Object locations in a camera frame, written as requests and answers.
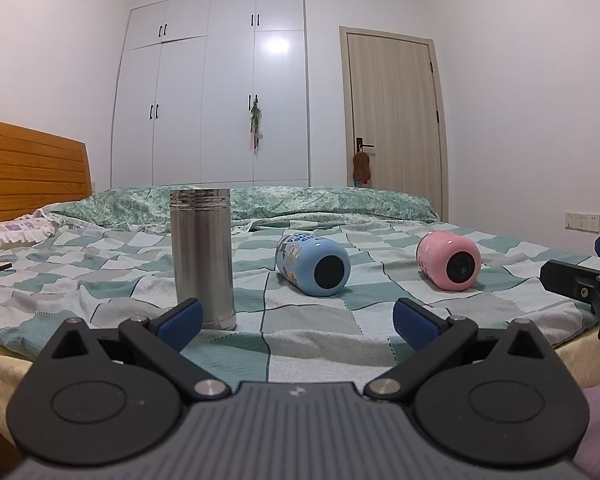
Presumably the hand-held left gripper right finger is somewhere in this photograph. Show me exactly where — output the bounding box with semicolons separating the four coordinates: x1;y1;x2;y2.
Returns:
364;298;561;403

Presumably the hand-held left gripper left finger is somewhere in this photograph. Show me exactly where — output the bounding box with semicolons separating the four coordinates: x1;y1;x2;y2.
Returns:
37;298;232;403

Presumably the pink cup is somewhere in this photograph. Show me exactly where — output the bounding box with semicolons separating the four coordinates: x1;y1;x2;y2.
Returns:
416;231;482;292

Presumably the blue printed cup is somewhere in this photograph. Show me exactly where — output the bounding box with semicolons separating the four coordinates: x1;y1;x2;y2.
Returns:
275;232;351;297

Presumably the stainless steel thermos bottle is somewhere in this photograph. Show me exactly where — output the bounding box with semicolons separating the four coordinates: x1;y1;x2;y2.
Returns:
169;188;238;331

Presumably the green checkered bed sheet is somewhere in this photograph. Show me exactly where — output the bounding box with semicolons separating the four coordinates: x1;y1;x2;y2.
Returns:
0;220;600;386

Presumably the green floral quilt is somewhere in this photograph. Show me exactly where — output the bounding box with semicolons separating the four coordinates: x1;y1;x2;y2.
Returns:
50;185;441;234

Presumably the brown hanging pouch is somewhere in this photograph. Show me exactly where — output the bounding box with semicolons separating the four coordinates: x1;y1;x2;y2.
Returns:
352;150;371;189

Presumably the yellow mattress cover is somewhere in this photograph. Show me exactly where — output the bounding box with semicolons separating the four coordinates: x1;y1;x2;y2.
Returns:
0;335;43;433

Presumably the floral pillow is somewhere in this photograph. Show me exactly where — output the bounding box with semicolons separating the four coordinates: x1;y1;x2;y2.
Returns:
0;211;59;257

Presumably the light wooden door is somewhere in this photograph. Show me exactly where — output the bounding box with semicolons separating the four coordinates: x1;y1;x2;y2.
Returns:
338;25;450;222

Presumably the wooden headboard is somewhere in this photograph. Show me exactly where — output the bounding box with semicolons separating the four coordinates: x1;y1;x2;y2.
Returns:
0;117;94;226

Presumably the white wardrobe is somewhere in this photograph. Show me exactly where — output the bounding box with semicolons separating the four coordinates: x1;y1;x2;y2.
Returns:
110;0;311;189

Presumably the green hanging ornament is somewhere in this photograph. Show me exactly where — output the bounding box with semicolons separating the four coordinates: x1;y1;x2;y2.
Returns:
248;100;265;150

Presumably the white wall socket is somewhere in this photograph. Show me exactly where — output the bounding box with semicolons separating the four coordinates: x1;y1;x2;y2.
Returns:
565;211;600;233

